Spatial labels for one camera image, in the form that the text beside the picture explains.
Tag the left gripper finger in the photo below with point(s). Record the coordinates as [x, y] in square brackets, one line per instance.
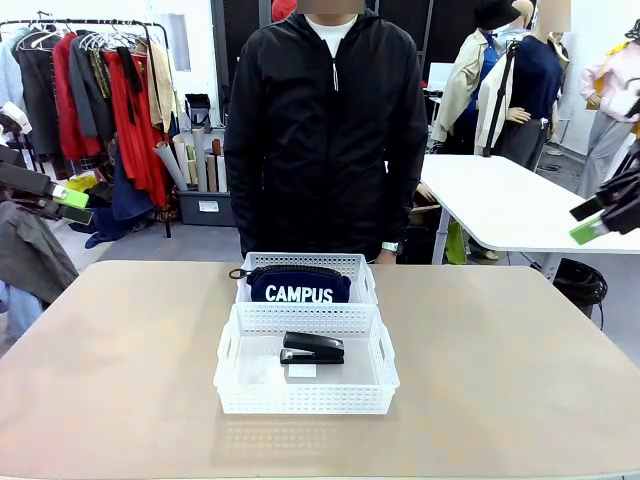
[55, 212]
[35, 182]

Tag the black hanging scarf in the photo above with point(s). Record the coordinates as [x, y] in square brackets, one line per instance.
[131, 80]

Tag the white perforated plastic basket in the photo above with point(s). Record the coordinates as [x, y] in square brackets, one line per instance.
[305, 395]
[362, 280]

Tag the grey-brown jacket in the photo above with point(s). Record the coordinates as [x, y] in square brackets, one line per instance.
[30, 250]

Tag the red hanging dress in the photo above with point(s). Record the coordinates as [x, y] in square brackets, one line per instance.
[142, 150]

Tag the grey hanging jacket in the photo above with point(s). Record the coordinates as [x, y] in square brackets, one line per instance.
[85, 95]

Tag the red hanging jacket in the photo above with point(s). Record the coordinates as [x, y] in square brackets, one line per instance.
[62, 100]

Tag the white label sticker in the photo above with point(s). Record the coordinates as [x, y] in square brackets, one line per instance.
[302, 371]

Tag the person's white t-shirt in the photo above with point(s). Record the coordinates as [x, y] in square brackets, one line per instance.
[331, 30]

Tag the person's right forearm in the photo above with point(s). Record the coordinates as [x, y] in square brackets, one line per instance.
[242, 215]

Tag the light blue hanging garment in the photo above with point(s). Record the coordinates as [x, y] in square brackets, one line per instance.
[10, 75]

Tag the black tripod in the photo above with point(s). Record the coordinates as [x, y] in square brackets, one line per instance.
[502, 90]

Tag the black stapler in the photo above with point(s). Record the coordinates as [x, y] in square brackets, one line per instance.
[315, 345]

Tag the white paper roll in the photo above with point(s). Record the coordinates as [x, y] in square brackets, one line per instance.
[221, 175]

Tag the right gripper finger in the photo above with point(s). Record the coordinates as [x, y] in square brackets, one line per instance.
[590, 231]
[587, 209]

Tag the person's left forearm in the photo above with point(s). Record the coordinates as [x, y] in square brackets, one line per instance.
[407, 205]

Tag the person in black jacket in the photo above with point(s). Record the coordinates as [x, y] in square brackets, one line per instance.
[325, 150]

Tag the dark grey hanging garment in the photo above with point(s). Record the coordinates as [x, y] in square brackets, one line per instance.
[37, 100]

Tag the beige hanging garment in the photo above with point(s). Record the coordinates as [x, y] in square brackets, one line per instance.
[161, 85]

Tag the black clothes rack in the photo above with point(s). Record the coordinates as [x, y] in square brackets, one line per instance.
[75, 22]

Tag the white background table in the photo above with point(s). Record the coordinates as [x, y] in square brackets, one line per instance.
[520, 205]

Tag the light blue cloth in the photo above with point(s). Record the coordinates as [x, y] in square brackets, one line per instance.
[20, 310]

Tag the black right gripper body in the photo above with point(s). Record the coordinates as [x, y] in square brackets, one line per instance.
[625, 210]

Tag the yellow cloth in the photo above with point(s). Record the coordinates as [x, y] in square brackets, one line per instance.
[80, 184]

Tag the mannequin in beige coat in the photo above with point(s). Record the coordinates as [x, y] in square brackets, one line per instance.
[465, 85]

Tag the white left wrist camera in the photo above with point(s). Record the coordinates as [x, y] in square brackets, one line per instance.
[17, 115]

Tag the grey storage bin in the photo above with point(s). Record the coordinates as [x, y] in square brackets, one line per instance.
[207, 210]

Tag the leaning grey paper roll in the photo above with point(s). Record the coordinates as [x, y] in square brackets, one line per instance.
[170, 165]

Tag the green bag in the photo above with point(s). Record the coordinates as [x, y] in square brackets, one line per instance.
[456, 242]

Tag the person's left hand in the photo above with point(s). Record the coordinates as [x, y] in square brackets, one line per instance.
[386, 258]

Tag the navy hanging garment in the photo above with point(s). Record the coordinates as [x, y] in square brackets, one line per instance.
[129, 197]

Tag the silver wristwatch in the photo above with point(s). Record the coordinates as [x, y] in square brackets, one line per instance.
[393, 247]

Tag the tall grey paper roll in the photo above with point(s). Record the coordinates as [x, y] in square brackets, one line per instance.
[200, 160]

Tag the mannequin in navy top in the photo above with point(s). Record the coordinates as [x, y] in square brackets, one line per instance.
[537, 85]

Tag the navy CAMPUS zipper pouch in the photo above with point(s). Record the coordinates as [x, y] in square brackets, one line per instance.
[300, 290]

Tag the brown paper roll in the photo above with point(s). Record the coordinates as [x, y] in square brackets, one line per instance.
[216, 150]

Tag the mannequin in pink top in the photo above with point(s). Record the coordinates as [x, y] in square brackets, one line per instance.
[605, 100]

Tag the beige paper roll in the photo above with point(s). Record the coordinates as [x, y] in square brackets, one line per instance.
[187, 162]

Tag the white board panel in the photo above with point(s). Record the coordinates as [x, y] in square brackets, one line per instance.
[440, 77]

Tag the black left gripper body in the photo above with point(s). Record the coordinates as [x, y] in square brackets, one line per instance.
[10, 155]

